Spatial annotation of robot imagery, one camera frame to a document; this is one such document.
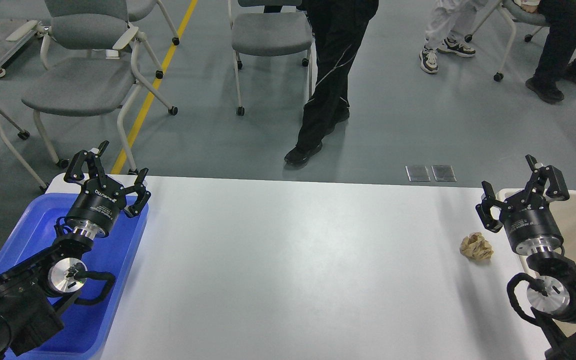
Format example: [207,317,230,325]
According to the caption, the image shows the blue plastic tray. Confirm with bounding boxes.
[0,193,149,360]

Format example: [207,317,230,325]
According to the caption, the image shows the left metal floor plate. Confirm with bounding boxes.
[405,164,431,183]

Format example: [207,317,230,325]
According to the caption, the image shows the person in black trousers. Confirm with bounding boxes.
[285,0,379,167]

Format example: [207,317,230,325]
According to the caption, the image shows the grey chair back left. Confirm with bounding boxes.
[127,0,181,46]

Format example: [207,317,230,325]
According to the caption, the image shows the brown paper ball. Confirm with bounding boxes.
[459,232,494,262]

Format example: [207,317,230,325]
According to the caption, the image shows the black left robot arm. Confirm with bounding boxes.
[0,141,151,360]

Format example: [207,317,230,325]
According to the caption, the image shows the grey chair centre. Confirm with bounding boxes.
[227,0,314,116]

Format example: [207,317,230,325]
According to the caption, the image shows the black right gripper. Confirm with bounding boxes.
[475,154,570,255]

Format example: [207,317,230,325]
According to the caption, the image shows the person in white trousers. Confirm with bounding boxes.
[419,0,488,75]

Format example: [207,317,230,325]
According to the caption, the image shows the right metal floor plate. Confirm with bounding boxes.
[430,164,457,183]

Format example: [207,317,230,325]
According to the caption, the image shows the grey chair front left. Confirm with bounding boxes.
[22,0,178,174]

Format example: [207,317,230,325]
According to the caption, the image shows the metal floor plate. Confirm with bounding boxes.
[405,164,431,183]
[430,164,457,183]

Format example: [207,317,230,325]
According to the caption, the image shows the seated person black trousers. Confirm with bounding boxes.
[519,0,576,104]

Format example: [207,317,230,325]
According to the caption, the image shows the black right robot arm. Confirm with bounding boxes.
[475,154,576,360]

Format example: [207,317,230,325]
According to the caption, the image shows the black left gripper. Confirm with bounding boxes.
[63,140,151,238]

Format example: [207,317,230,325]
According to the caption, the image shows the grey chair right back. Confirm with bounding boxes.
[464,0,550,82]

